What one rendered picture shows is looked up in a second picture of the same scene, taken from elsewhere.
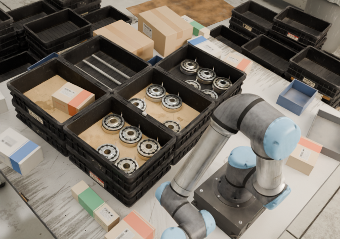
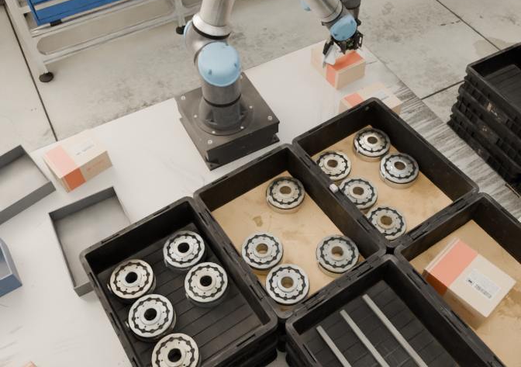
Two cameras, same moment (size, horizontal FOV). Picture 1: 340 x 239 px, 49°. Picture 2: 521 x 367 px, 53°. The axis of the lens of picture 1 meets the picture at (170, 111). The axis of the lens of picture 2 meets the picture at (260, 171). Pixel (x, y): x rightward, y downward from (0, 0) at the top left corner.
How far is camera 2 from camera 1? 1.95 m
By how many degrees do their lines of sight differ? 80
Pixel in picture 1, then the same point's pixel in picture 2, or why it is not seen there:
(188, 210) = not seen: outside the picture
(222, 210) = (253, 92)
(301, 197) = (129, 121)
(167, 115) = (279, 233)
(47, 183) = not seen: hidden behind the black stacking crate
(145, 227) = (352, 102)
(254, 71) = not seen: outside the picture
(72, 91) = (473, 285)
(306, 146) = (68, 157)
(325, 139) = (11, 189)
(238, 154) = (227, 59)
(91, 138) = (422, 209)
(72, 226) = (439, 143)
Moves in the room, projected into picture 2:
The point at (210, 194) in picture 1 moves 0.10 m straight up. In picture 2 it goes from (259, 112) to (258, 89)
